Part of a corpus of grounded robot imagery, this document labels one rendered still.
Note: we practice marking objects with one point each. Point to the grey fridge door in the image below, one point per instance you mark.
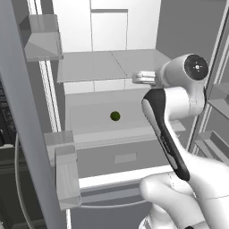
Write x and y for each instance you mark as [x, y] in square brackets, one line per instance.
[216, 74]
[21, 98]

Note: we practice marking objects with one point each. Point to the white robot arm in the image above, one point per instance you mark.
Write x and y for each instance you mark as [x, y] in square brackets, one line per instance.
[182, 101]

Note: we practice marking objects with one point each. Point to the grey tall door bin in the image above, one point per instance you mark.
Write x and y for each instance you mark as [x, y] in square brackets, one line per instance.
[67, 176]

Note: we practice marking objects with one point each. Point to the grey small door bin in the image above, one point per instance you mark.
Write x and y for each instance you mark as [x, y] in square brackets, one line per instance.
[41, 41]

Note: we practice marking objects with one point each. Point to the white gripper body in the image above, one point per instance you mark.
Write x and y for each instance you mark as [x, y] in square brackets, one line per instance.
[143, 77]

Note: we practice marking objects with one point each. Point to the green lime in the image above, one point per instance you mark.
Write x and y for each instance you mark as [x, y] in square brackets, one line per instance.
[115, 116]

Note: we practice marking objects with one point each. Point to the grey fridge left door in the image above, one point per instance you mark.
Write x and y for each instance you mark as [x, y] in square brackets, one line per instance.
[21, 98]

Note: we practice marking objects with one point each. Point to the grey fridge right door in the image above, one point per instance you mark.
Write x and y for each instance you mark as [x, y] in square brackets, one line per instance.
[216, 74]

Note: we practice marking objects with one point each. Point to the grey right door bin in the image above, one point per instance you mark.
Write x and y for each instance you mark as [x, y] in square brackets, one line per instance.
[213, 143]

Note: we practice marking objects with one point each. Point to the grey fridge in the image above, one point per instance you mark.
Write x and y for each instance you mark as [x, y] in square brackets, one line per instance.
[119, 29]

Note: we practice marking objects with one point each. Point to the glass fridge shelf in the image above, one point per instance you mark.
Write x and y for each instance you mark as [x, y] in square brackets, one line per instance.
[89, 65]

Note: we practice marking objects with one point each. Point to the grey fridge crisper drawer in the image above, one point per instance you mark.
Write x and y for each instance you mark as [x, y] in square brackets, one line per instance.
[104, 158]

